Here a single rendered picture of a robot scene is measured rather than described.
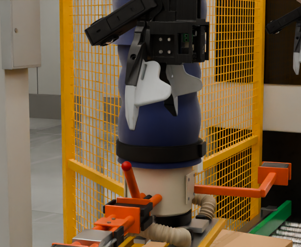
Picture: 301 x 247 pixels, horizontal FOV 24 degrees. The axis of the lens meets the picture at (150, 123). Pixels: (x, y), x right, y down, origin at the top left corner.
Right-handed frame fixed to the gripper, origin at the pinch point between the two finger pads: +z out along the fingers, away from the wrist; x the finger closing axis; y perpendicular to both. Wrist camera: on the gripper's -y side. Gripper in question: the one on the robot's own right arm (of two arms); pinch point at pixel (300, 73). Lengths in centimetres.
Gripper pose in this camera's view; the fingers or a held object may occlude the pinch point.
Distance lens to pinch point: 192.7
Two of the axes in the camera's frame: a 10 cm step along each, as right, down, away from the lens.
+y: 9.2, 0.6, -3.9
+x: 4.0, -1.3, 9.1
